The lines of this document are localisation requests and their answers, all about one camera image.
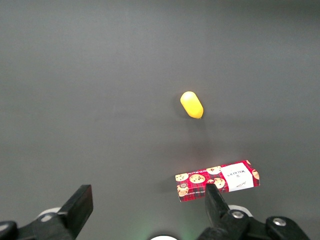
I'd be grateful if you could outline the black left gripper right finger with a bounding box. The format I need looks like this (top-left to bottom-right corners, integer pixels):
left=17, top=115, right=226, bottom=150
left=197, top=183, right=311, bottom=240

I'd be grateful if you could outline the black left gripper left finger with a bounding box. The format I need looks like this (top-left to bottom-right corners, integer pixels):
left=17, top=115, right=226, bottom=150
left=0, top=184, right=94, bottom=240

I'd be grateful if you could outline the red tartan cookie box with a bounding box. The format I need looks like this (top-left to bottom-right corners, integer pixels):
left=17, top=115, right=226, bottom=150
left=174, top=159, right=260, bottom=202

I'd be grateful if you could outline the yellow lemon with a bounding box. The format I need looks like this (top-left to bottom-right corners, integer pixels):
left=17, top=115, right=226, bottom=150
left=179, top=90, right=204, bottom=120

